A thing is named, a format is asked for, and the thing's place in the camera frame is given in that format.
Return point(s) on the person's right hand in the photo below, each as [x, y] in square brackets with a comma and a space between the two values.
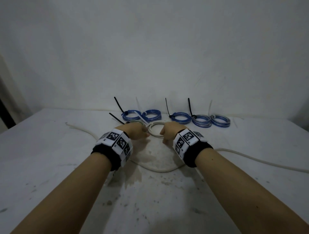
[171, 130]

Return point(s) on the person's left forearm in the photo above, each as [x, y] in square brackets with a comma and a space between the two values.
[67, 192]

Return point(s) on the left black marker wristband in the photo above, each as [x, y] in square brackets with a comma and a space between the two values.
[106, 152]

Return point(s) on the long black cable tie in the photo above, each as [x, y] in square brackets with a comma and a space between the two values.
[116, 118]

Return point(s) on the person's left hand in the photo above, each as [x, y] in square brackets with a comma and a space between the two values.
[135, 130]

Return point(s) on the black marker wristband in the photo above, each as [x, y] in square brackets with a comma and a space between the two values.
[195, 154]
[106, 152]

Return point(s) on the right black marker wristband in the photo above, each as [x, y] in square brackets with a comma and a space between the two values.
[195, 154]

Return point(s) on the black metal frame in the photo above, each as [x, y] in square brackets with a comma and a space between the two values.
[6, 115]

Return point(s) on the person's right forearm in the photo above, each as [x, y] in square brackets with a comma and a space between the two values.
[241, 188]

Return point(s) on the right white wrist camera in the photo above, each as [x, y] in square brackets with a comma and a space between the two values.
[199, 172]

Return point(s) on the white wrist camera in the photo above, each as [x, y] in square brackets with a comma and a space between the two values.
[199, 172]
[109, 177]

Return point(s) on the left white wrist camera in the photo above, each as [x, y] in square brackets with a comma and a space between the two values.
[109, 177]

